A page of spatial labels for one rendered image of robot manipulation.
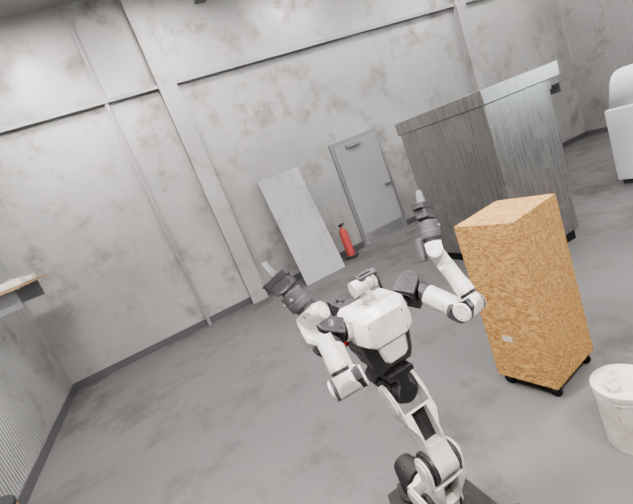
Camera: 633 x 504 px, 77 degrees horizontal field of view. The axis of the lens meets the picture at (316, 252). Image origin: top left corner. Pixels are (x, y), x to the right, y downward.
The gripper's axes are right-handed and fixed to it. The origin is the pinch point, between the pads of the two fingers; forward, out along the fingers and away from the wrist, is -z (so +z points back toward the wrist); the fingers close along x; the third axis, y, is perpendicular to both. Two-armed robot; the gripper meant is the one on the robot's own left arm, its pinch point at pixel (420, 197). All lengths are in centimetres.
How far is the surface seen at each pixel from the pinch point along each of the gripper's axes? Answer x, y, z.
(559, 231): -143, -22, 18
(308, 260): -380, 403, -72
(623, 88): -552, -89, -182
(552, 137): -367, -11, -105
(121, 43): -124, 467, -455
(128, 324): -139, 612, -25
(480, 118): -282, 35, -131
